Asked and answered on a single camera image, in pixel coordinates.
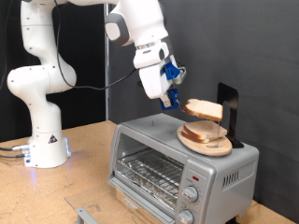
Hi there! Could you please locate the metal spatula with blue block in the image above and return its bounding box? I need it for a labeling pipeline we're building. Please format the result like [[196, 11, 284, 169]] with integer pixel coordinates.
[[136, 79, 190, 114]]

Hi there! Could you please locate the white bread slice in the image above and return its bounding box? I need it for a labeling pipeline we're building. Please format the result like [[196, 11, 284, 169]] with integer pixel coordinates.
[[180, 130, 213, 145], [182, 119, 228, 141], [184, 98, 224, 122]]

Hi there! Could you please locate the vertical metal pole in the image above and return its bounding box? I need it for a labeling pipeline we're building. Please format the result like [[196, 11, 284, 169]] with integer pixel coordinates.
[[103, 3, 112, 121]]

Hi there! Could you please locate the wire oven rack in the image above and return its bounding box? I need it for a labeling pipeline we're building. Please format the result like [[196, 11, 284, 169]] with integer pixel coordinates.
[[116, 147, 185, 209]]

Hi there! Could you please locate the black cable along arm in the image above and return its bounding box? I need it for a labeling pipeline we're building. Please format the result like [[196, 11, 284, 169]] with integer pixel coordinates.
[[53, 0, 138, 91]]

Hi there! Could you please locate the glass oven door with handle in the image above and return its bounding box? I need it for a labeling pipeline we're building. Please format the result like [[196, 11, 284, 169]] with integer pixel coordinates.
[[64, 176, 177, 224]]

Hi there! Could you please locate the black metal bookend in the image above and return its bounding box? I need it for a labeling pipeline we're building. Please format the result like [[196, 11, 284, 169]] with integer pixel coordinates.
[[215, 82, 246, 149]]

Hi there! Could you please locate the thin metal rod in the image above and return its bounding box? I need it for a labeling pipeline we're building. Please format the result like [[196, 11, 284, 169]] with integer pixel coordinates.
[[215, 120, 221, 148]]

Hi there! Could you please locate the black base cable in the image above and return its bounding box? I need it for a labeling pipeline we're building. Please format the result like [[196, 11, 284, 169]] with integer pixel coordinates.
[[0, 144, 31, 153], [0, 152, 28, 160]]

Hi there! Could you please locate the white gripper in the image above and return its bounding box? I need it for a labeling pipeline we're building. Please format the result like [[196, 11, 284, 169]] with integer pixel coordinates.
[[138, 55, 180, 109]]

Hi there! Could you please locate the round wooden plate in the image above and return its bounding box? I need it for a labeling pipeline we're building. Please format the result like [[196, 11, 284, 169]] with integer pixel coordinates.
[[177, 124, 234, 158]]

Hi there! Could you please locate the wooden box with slots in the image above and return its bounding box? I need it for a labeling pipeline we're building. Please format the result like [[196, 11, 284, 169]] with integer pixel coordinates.
[[115, 188, 164, 224]]

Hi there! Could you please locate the silver toaster oven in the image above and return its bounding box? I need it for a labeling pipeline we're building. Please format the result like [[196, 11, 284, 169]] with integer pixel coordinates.
[[107, 113, 260, 224]]

